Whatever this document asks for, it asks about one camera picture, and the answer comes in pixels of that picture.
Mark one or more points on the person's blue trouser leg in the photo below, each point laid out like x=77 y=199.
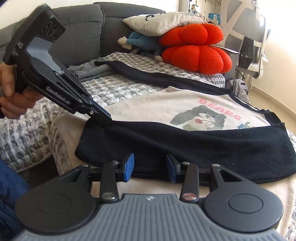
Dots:
x=11 y=204

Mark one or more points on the person's left hand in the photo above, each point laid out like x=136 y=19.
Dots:
x=8 y=81

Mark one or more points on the white mesh office chair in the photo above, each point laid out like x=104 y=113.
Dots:
x=245 y=23

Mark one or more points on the grey folded garment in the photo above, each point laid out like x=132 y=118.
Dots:
x=90 y=69

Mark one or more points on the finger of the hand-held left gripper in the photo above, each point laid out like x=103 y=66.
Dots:
x=87 y=98
x=94 y=115

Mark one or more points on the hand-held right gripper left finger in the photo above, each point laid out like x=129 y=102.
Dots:
x=129 y=168

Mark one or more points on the pale printed pillow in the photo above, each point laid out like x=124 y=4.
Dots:
x=159 y=23

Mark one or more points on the dark box with white paper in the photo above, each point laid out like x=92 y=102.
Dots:
x=232 y=62

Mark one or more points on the grey checkered quilt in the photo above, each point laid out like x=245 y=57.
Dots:
x=27 y=139

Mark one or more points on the beige and black bear sweatshirt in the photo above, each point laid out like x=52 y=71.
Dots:
x=161 y=139

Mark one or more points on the grey sofa backrest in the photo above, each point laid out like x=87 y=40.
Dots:
x=87 y=30

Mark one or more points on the blue plush doll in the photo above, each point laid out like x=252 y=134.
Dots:
x=141 y=40

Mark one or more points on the red knitted flower cushion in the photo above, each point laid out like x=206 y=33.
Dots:
x=196 y=58

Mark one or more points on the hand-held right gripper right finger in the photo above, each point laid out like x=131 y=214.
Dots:
x=171 y=171

